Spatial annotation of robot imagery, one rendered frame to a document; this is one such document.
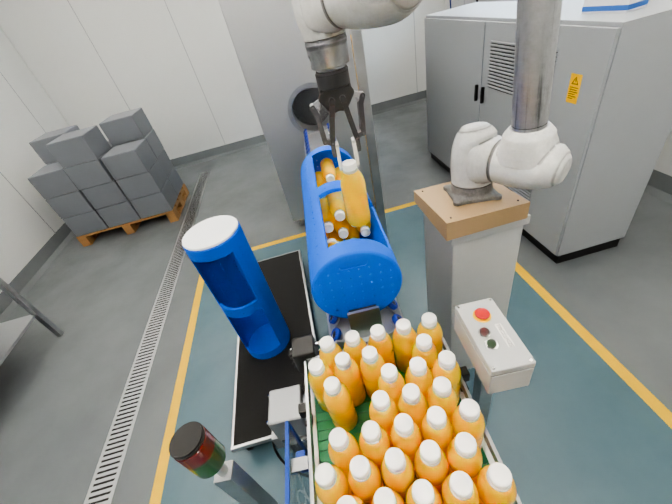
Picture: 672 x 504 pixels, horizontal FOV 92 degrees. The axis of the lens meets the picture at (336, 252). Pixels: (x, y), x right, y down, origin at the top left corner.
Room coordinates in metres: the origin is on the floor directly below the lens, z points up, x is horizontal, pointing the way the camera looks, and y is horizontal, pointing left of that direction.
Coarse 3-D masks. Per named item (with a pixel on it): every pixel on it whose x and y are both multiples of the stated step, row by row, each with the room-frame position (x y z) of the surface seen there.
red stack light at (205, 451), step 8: (208, 432) 0.31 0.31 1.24; (208, 440) 0.30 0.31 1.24; (200, 448) 0.28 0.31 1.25; (208, 448) 0.29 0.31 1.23; (192, 456) 0.27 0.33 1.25; (200, 456) 0.27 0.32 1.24; (208, 456) 0.28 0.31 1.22; (184, 464) 0.27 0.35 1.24; (192, 464) 0.27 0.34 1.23; (200, 464) 0.27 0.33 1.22
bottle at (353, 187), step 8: (344, 176) 0.80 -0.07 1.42; (352, 176) 0.79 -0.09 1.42; (360, 176) 0.80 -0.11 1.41; (344, 184) 0.80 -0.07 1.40; (352, 184) 0.79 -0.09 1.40; (360, 184) 0.79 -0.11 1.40; (344, 192) 0.80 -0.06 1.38; (352, 192) 0.78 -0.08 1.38; (360, 192) 0.79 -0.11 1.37; (344, 200) 0.81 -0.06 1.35; (352, 200) 0.79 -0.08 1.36; (360, 200) 0.79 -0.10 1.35; (352, 208) 0.79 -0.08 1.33; (360, 208) 0.79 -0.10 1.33; (368, 208) 0.80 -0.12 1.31; (352, 216) 0.79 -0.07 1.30; (360, 216) 0.79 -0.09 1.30; (368, 216) 0.80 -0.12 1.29; (352, 224) 0.80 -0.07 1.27; (360, 224) 0.79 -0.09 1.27
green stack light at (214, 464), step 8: (216, 440) 0.31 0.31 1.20; (216, 448) 0.30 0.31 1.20; (224, 448) 0.31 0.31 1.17; (216, 456) 0.29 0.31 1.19; (224, 456) 0.30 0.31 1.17; (208, 464) 0.27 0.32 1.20; (216, 464) 0.28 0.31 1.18; (192, 472) 0.27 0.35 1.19; (200, 472) 0.27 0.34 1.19; (208, 472) 0.27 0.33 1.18; (216, 472) 0.27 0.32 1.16
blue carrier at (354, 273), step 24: (312, 168) 1.39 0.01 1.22; (312, 192) 1.19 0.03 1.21; (312, 216) 1.03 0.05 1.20; (312, 240) 0.90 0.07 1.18; (360, 240) 0.77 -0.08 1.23; (384, 240) 0.92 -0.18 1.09; (312, 264) 0.79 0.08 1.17; (336, 264) 0.72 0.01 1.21; (360, 264) 0.72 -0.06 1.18; (384, 264) 0.72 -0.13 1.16; (312, 288) 0.73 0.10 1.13; (336, 288) 0.72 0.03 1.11; (360, 288) 0.72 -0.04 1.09; (384, 288) 0.72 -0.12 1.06; (336, 312) 0.72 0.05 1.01
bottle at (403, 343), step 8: (400, 336) 0.53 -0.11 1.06; (408, 336) 0.53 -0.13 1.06; (416, 336) 0.54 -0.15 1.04; (400, 344) 0.52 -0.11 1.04; (408, 344) 0.52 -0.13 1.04; (400, 352) 0.52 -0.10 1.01; (408, 352) 0.51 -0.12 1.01; (400, 360) 0.52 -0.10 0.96; (408, 360) 0.51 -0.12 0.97; (400, 368) 0.53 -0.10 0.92
